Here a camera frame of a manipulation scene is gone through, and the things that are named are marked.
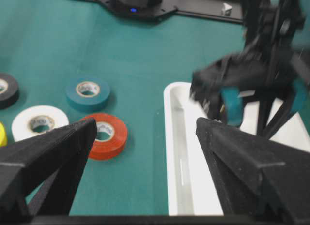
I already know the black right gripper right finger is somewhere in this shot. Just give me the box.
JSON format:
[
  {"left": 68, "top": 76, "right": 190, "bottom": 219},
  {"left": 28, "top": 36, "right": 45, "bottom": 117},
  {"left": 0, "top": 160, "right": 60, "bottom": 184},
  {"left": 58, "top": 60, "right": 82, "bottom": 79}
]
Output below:
[{"left": 196, "top": 118, "right": 310, "bottom": 223}]

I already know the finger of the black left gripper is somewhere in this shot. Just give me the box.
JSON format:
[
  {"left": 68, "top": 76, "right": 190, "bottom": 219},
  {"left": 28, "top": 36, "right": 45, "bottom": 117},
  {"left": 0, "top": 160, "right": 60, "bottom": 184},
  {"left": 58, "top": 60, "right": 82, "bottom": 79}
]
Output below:
[{"left": 190, "top": 53, "right": 242, "bottom": 119}]

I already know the white tape roll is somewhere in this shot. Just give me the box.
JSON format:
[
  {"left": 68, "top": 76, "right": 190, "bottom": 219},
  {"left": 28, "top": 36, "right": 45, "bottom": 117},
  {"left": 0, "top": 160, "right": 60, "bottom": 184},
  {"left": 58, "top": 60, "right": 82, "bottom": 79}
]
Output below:
[{"left": 11, "top": 105, "right": 69, "bottom": 142}]

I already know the red tape roll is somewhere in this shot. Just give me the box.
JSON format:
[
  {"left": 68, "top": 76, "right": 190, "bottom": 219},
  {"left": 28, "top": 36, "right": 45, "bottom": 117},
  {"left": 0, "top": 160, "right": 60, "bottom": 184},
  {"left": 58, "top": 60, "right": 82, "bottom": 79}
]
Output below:
[{"left": 80, "top": 112, "right": 128, "bottom": 161}]

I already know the yellow tape roll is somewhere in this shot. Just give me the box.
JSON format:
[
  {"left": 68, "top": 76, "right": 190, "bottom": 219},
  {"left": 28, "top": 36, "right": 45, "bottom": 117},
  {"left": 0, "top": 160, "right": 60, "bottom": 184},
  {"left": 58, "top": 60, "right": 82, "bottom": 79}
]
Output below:
[{"left": 0, "top": 123, "right": 7, "bottom": 147}]

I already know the black table edge rail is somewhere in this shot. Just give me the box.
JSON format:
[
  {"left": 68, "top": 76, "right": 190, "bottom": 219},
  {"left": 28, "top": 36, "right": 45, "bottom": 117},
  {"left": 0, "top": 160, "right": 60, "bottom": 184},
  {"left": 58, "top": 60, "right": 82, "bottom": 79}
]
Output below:
[{"left": 77, "top": 0, "right": 243, "bottom": 23}]

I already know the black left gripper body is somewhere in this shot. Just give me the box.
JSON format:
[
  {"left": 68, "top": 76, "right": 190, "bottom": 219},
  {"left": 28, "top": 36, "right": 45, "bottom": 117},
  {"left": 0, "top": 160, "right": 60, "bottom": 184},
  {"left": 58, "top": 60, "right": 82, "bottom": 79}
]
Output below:
[{"left": 241, "top": 0, "right": 310, "bottom": 138}]

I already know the white plastic case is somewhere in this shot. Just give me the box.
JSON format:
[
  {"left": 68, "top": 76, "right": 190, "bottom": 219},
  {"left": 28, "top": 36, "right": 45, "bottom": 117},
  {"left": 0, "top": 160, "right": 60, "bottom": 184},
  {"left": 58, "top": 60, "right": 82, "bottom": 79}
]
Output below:
[{"left": 164, "top": 82, "right": 310, "bottom": 216}]

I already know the black tape roll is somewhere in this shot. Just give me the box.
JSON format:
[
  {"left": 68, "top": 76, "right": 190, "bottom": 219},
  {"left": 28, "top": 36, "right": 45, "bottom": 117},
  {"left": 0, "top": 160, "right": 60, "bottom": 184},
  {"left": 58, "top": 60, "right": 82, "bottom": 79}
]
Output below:
[{"left": 0, "top": 73, "right": 19, "bottom": 109}]

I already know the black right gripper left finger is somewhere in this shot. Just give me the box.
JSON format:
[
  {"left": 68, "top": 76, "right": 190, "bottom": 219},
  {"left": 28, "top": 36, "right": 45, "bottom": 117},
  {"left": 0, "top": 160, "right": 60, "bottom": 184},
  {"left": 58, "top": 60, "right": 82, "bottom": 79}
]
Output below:
[{"left": 0, "top": 118, "right": 97, "bottom": 218}]

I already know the green table cloth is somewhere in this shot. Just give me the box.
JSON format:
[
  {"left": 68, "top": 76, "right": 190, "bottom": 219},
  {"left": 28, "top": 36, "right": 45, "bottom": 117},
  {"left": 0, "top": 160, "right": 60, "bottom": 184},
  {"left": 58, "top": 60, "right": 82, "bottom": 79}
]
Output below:
[{"left": 0, "top": 0, "right": 244, "bottom": 215}]

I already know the teal tape roll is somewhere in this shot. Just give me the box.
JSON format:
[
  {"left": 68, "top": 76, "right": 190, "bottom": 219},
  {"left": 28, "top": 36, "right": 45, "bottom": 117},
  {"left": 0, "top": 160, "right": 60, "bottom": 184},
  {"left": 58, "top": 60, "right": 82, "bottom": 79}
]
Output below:
[{"left": 65, "top": 76, "right": 111, "bottom": 112}]

